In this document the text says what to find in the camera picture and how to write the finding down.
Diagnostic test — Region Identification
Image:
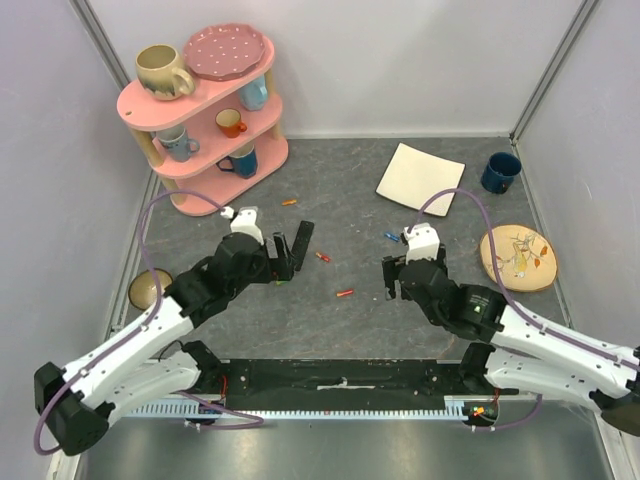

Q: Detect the black remote control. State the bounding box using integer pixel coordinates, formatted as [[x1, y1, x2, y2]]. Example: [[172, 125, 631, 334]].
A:
[[291, 220, 315, 272]]

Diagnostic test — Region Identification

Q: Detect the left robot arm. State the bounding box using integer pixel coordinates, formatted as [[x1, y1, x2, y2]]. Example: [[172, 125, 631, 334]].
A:
[[33, 233, 301, 455]]

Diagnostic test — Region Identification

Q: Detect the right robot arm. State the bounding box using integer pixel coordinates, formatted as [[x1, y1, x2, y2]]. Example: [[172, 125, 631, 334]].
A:
[[382, 251, 639, 436]]

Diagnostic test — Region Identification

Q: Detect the orange red battery upper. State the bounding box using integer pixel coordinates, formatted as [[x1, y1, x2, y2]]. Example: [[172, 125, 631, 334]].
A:
[[315, 252, 331, 263]]

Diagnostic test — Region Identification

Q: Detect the round wooden bird plate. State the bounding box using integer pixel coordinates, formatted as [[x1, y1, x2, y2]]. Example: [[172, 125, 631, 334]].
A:
[[493, 224, 558, 293]]

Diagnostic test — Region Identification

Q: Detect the white square plate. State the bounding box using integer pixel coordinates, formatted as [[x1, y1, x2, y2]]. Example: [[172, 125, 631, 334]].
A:
[[376, 143, 465, 210]]

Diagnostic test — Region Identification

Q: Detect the dark teal mug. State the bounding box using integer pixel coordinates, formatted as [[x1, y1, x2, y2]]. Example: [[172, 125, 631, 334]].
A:
[[216, 142, 258, 179]]

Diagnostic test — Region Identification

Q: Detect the navy blue mug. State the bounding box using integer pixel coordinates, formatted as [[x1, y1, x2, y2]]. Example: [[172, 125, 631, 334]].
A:
[[481, 152, 522, 194]]

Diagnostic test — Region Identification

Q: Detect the brown ceramic bowl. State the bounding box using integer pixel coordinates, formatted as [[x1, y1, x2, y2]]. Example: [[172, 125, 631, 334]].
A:
[[128, 269, 173, 310]]

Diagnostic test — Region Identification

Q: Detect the pink three-tier shelf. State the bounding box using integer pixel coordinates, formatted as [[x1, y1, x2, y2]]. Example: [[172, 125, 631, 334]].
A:
[[117, 38, 289, 205]]

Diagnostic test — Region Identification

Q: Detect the grey blue mug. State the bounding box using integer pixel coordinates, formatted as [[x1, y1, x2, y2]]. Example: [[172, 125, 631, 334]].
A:
[[156, 124, 200, 162]]

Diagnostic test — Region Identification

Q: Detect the orange mug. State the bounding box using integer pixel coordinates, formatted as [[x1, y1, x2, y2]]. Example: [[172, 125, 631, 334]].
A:
[[215, 108, 248, 138]]

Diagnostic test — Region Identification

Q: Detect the light blue mug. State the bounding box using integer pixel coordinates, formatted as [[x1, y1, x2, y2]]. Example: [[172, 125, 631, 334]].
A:
[[238, 75, 269, 111]]

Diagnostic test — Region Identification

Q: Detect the pink dotted plate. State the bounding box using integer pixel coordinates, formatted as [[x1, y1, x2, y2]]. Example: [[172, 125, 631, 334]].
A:
[[183, 23, 266, 82]]

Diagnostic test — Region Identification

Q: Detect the beige ceramic mug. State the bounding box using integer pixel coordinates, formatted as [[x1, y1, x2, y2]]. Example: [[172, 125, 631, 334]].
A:
[[135, 44, 196, 101]]

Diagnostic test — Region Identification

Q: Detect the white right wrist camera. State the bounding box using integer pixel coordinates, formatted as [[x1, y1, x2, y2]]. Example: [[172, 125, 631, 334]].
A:
[[402, 223, 440, 264]]

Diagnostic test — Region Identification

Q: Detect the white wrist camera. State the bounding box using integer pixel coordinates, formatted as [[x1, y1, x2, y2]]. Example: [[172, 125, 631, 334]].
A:
[[402, 223, 440, 264], [220, 206, 264, 245]]

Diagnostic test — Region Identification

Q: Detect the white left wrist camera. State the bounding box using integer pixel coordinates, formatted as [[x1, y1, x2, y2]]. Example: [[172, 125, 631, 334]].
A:
[[220, 206, 264, 245]]

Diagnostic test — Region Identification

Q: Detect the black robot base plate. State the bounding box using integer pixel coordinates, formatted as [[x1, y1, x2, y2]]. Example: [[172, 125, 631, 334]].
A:
[[193, 359, 495, 411]]

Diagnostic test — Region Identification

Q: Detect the slotted cable duct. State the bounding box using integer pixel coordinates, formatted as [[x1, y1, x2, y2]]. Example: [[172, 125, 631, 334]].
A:
[[125, 396, 497, 423]]

